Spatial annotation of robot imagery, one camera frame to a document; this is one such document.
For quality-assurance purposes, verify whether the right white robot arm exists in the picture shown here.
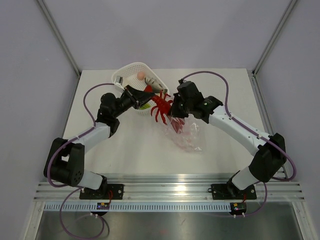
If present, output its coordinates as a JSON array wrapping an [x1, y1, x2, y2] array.
[[169, 80, 287, 199]]

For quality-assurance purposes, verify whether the grey toy fish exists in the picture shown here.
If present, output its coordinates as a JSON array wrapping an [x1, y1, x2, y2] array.
[[144, 77, 168, 94]]

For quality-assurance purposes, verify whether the left aluminium frame post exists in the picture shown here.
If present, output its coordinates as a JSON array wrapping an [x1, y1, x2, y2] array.
[[35, 0, 82, 80]]

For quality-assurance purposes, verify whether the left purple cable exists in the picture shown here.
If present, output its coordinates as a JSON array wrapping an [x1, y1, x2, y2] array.
[[47, 83, 117, 238]]

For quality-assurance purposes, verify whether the small circuit board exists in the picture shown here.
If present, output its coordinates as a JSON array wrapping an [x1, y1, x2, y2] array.
[[96, 202, 110, 210], [230, 202, 247, 215]]

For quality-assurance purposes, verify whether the pink toy egg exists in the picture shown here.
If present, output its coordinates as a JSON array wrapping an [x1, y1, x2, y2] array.
[[137, 71, 146, 80]]

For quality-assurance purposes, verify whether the green toy leek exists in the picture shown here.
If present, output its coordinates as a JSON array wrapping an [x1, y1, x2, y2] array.
[[139, 102, 151, 111]]

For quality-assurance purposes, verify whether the right aluminium frame post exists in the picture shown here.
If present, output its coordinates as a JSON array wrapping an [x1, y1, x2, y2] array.
[[252, 0, 300, 78]]

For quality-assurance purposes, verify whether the red toy lobster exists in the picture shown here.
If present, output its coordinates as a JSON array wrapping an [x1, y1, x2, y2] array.
[[144, 85, 173, 125]]

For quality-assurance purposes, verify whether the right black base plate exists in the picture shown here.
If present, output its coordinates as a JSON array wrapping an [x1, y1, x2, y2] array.
[[207, 183, 257, 200]]

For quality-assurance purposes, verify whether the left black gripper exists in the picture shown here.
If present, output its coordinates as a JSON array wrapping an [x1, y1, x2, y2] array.
[[113, 85, 155, 119]]

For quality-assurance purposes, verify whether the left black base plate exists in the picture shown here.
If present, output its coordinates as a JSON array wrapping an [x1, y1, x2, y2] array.
[[79, 183, 124, 200]]

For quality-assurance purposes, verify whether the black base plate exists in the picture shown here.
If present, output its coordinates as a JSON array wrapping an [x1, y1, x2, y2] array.
[[207, 183, 257, 200], [79, 183, 124, 200]]

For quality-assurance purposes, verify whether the white slotted cable duct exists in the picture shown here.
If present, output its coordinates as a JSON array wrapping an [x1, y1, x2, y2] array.
[[44, 201, 231, 213]]

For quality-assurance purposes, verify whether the aluminium mounting rail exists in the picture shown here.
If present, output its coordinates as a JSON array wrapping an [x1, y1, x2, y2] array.
[[33, 172, 305, 202]]

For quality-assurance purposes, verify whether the left small circuit board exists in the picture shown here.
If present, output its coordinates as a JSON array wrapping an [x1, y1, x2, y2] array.
[[96, 202, 110, 210]]

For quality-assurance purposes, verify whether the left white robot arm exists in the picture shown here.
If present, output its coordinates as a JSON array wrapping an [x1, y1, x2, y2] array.
[[43, 85, 155, 199]]

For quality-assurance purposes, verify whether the right small circuit board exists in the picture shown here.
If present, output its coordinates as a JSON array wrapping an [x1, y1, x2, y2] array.
[[230, 202, 247, 215]]

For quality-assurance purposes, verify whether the aluminium frame post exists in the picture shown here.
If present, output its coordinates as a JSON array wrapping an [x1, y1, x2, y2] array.
[[35, 0, 82, 80], [252, 0, 300, 78]]

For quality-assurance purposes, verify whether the clear zip top bag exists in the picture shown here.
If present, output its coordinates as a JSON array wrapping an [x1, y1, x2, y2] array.
[[162, 116, 203, 153]]

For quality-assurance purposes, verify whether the white plastic basket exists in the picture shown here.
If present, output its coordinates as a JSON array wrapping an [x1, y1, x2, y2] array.
[[111, 61, 171, 118]]

